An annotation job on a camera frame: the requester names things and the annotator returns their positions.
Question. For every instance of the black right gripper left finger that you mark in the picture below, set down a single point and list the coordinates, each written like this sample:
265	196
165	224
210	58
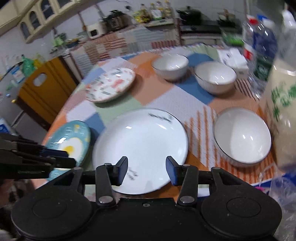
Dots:
106	176

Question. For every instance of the white tissue pack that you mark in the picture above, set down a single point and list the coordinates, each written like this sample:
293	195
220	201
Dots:
235	60

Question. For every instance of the white toaster appliance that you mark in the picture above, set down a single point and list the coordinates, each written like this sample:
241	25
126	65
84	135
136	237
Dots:
96	30

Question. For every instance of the white pink rabbit plate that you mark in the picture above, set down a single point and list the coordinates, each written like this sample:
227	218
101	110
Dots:
110	85

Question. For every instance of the blue label water bottle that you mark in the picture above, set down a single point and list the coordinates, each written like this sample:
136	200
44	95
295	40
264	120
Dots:
265	47

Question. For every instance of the black gas stove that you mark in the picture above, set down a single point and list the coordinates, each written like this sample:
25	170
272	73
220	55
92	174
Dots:
206	27

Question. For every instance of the blue fried egg plate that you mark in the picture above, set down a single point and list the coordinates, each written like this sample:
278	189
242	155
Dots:
73	137

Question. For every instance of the black cooking pot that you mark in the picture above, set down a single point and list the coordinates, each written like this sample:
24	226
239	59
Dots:
190	16

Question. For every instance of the clear box green contents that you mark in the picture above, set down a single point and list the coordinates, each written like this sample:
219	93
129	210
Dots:
232	37

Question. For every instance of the small white pot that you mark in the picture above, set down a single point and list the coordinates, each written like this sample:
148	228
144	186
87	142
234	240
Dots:
227	19

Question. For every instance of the yellow snack packet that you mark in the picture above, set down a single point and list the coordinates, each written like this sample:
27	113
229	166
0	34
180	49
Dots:
142	16

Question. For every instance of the white bowl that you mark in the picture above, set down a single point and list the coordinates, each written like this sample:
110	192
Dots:
242	137
215	77
171	67

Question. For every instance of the black pressure cooker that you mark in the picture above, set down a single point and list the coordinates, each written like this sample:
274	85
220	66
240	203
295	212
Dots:
115	21

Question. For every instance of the cream wall cabinet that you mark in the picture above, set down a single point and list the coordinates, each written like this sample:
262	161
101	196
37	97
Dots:
33	18

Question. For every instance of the patchwork covered counter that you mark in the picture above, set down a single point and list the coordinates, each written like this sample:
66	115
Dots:
123	42

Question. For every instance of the large clear rice jug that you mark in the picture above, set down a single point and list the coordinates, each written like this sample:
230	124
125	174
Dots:
278	100

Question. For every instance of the yellow wooden chair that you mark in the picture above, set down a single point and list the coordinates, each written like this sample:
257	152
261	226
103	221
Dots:
45	92

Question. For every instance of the oil bottle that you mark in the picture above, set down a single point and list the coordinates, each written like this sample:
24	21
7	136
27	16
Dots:
168	10

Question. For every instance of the green plastic bag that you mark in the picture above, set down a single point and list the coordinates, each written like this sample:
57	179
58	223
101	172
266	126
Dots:
28	66

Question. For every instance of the red label water bottle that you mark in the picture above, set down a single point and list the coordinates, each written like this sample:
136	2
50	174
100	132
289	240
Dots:
248	29

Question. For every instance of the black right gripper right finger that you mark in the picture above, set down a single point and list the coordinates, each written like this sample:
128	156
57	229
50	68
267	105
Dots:
185	176

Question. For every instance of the large white plate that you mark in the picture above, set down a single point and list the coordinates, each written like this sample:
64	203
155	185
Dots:
146	136

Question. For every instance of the colourful patchwork tablecloth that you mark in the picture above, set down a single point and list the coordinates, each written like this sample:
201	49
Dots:
186	100

